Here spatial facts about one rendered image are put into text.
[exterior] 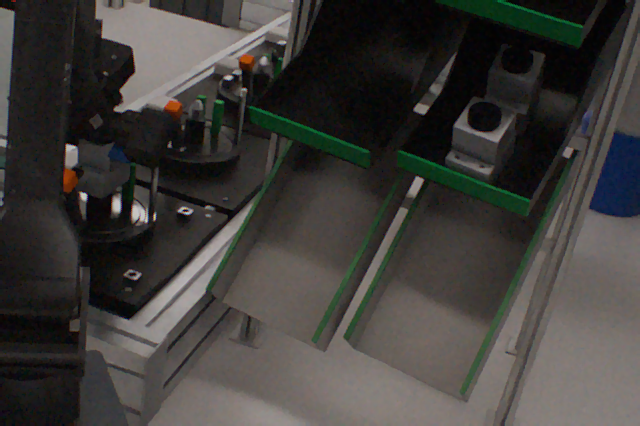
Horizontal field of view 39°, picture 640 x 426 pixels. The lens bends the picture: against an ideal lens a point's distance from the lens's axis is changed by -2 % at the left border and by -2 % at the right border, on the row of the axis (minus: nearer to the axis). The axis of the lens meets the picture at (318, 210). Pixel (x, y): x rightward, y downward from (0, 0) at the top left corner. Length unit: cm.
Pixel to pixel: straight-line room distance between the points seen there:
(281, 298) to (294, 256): 5
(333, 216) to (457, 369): 21
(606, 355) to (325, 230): 50
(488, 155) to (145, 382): 41
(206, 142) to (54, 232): 70
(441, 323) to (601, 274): 61
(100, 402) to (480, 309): 40
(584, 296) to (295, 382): 52
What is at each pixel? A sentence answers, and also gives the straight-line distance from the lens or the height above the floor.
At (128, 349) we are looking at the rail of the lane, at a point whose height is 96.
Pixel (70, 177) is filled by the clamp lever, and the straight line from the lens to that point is 101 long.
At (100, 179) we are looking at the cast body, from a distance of 106.
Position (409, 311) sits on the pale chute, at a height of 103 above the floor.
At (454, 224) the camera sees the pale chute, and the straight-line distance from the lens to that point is 97.
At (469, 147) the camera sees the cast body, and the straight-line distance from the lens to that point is 82.
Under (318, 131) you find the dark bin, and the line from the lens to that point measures 85.
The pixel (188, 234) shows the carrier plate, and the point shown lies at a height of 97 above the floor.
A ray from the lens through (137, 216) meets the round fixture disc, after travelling 111.
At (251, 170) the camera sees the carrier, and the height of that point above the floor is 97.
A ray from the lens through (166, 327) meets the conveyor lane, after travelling 98.
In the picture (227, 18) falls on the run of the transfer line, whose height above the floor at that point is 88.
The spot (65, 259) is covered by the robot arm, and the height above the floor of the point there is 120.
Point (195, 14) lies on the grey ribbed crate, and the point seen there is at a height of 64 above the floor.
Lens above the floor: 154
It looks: 28 degrees down
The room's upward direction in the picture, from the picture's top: 11 degrees clockwise
